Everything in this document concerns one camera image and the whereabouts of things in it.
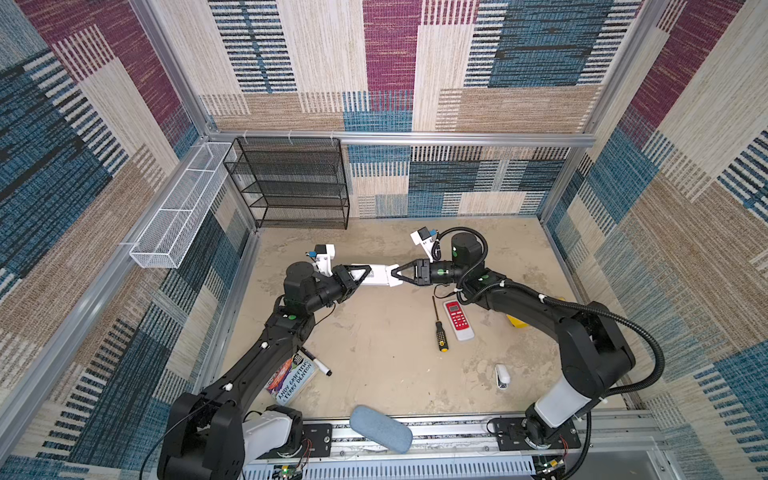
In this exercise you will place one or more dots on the white wire mesh basket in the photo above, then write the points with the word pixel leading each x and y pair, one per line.
pixel 167 238

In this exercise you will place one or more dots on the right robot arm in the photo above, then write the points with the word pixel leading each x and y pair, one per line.
pixel 594 353

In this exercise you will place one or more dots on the blue grey oval pouch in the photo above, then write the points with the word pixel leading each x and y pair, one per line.
pixel 381 429

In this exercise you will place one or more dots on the white remote control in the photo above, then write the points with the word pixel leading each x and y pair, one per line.
pixel 381 275

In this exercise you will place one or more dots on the black white marker pen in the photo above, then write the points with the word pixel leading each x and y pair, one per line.
pixel 320 365

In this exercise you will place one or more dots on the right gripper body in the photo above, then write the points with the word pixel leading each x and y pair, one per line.
pixel 435 273

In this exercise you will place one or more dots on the black wire shelf rack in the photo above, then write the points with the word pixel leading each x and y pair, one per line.
pixel 291 182

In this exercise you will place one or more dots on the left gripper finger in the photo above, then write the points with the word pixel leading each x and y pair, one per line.
pixel 350 286
pixel 359 273

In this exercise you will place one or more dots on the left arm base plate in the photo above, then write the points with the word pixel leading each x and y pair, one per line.
pixel 313 439

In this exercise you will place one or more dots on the black yellow screwdriver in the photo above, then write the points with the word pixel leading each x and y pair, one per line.
pixel 440 331

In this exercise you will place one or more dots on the red remote control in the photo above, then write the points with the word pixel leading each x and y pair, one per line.
pixel 458 321

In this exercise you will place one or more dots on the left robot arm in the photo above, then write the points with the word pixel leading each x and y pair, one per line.
pixel 209 434

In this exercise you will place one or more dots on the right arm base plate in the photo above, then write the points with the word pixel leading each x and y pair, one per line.
pixel 511 435

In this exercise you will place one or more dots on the colourful paperback book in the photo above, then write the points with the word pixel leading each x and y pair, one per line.
pixel 286 384

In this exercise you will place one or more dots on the yellow plastic shovel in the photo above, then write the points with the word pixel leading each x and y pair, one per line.
pixel 516 322

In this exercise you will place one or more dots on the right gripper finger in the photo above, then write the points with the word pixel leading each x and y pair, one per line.
pixel 409 277
pixel 411 268

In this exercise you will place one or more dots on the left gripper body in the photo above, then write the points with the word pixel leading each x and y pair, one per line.
pixel 345 286

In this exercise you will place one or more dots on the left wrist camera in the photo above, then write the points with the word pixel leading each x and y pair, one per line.
pixel 322 256

